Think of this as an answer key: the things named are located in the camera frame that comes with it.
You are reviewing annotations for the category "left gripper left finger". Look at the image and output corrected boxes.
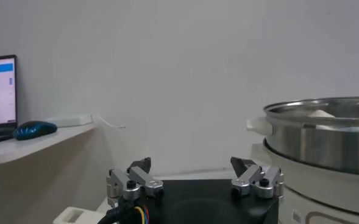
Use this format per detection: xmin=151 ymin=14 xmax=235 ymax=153
xmin=105 ymin=156 xmax=165 ymax=208

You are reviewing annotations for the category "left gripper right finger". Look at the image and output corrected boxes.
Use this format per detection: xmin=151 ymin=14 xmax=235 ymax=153
xmin=230 ymin=156 xmax=285 ymax=200

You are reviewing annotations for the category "white steamed baozi bun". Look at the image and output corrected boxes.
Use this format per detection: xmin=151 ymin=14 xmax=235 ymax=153
xmin=307 ymin=109 xmax=336 ymax=119

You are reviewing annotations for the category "stainless steel steamer basket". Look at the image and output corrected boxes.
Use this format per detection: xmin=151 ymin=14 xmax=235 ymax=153
xmin=246 ymin=96 xmax=359 ymax=177

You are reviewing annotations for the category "white electric cooker pot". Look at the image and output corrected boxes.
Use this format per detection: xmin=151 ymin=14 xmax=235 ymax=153
xmin=251 ymin=142 xmax=359 ymax=224

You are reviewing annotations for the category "white side table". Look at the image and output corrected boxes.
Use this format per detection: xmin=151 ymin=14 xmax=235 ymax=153
xmin=0 ymin=121 xmax=116 ymax=224

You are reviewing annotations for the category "blue computer mouse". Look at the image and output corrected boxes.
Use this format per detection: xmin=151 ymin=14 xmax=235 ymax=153
xmin=13 ymin=121 xmax=59 ymax=141

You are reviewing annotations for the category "left gripper wire bundle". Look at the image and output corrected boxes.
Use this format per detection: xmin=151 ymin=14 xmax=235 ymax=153
xmin=97 ymin=199 xmax=151 ymax=224

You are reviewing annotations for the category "glass lid white handle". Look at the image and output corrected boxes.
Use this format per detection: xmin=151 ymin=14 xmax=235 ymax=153
xmin=52 ymin=206 xmax=107 ymax=224

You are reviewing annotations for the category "white adapter cable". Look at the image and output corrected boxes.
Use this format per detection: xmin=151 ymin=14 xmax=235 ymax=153
xmin=92 ymin=114 xmax=127 ymax=129

